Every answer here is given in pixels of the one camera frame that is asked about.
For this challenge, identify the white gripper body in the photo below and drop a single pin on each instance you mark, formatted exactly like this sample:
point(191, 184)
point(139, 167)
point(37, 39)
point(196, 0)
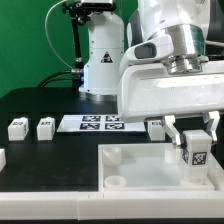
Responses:
point(149, 92)

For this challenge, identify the white front wall fixture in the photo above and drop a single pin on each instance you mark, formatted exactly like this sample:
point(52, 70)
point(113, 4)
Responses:
point(111, 205)

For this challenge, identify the grey camera on stand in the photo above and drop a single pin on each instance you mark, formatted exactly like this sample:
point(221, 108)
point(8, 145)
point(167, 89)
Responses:
point(97, 2)

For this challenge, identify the black camera stand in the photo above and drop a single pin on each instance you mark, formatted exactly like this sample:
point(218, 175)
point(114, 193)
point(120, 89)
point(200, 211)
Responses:
point(78, 16)

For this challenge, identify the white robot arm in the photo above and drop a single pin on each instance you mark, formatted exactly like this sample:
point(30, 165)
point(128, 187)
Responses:
point(194, 26)

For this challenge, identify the white marker sheet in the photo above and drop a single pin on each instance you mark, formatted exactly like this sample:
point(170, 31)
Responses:
point(97, 123)

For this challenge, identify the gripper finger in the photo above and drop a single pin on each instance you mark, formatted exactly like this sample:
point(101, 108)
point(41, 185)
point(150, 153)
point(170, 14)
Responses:
point(211, 119)
point(169, 128)

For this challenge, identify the white square tabletop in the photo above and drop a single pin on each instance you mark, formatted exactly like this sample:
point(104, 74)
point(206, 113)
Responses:
point(148, 167)

